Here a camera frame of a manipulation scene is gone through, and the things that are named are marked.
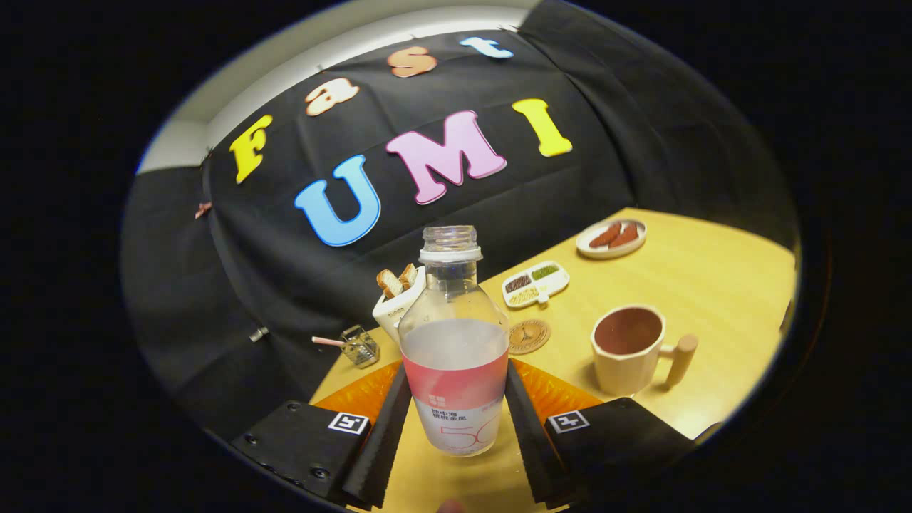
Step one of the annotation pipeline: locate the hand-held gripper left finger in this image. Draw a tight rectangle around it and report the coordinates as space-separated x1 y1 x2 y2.
232 358 414 510

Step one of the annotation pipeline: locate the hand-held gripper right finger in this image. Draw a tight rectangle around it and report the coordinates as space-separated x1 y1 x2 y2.
504 358 720 510

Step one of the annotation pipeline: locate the clear juice bottle red label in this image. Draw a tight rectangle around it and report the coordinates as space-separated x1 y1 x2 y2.
398 225 511 458

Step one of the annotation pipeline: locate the round brown coaster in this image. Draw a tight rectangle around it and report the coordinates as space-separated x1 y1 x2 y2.
507 318 552 356

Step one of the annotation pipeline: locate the cream cup wooden handle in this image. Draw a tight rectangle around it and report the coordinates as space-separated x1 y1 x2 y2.
590 305 699 398

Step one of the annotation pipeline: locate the white toaster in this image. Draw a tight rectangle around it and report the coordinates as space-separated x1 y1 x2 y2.
372 267 428 344

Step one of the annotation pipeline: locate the white divided grain dish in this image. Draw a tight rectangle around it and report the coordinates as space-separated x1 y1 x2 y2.
502 261 571 309

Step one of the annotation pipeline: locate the white round plate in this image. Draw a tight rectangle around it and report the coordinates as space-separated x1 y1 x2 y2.
576 218 648 259

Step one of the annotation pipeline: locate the wooden table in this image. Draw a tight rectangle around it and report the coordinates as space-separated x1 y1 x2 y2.
310 207 799 513

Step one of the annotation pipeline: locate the black backdrop cloth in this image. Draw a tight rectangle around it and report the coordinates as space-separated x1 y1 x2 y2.
121 0 799 442

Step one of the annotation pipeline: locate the wire mesh holder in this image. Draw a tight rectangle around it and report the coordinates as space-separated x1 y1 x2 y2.
340 325 380 368

